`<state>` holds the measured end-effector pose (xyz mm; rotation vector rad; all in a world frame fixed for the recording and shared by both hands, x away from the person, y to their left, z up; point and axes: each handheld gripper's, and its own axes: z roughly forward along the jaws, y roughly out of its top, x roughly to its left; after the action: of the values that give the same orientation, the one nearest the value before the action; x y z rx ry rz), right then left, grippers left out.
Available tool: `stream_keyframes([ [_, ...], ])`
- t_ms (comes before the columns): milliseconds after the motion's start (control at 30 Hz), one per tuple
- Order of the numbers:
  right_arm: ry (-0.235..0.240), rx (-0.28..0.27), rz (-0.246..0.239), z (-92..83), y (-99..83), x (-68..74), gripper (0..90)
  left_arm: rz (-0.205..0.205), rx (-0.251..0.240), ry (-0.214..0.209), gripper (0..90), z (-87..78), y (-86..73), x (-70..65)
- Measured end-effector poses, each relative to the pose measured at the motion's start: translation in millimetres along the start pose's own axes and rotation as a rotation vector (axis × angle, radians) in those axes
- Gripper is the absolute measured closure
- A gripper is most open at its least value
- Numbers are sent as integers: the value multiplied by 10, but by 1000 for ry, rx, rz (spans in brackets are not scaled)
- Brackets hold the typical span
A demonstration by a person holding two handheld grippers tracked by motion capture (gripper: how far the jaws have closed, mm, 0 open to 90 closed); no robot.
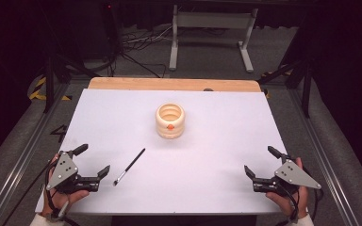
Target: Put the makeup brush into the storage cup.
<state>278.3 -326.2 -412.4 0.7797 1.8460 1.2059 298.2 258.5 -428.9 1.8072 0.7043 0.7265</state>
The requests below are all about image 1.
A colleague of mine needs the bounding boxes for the white metal stand frame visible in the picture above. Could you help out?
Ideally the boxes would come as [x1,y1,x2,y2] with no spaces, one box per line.
[169,4,259,73]

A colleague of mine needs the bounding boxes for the thin black brush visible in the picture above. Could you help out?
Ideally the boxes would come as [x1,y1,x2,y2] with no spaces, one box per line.
[112,148,146,186]

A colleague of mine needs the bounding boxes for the person's left hand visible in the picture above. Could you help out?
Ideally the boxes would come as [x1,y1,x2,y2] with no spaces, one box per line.
[41,153,91,218]

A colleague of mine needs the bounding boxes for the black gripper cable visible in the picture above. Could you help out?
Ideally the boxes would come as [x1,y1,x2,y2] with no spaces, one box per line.
[1,159,60,226]
[276,168,325,226]

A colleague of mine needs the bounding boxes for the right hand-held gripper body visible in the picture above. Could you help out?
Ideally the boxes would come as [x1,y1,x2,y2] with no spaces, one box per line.
[253,153,322,194]

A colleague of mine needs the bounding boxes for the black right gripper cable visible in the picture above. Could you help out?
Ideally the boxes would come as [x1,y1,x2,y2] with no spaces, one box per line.
[276,168,325,226]

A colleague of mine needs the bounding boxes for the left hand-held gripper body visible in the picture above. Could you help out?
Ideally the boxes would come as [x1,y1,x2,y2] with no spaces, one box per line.
[46,150,102,194]

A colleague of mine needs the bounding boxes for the person's dark clothing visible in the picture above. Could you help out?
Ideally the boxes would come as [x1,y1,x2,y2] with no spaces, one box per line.
[111,215,257,226]

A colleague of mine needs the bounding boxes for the aluminium floor rail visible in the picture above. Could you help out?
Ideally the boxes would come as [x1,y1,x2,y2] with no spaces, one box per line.
[287,89,361,226]
[0,83,71,226]

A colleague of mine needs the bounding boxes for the black computer tower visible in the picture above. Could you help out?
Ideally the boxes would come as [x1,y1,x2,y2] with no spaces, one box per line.
[102,1,123,62]

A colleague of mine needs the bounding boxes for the yellow black floor tape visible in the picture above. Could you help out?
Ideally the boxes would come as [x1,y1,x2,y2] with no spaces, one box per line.
[27,76,74,102]
[260,65,294,99]

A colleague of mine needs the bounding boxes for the person's right hand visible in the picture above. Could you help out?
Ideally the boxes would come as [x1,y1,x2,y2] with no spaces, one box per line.
[265,157,309,219]

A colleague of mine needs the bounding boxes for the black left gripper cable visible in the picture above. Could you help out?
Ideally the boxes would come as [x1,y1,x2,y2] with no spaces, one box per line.
[1,159,60,226]

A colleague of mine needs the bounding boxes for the white table sheet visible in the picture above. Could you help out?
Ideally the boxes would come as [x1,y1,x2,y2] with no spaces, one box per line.
[35,88,288,216]

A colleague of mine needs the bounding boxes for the grey cable plug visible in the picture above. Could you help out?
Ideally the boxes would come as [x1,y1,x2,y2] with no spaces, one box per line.
[58,201,71,219]

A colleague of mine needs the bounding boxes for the bundle of floor cables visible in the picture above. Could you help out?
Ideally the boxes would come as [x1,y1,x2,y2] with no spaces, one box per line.
[107,24,174,79]

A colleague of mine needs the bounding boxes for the cream ribbed holder cup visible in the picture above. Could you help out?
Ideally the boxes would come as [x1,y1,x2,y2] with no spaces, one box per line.
[155,103,187,140]

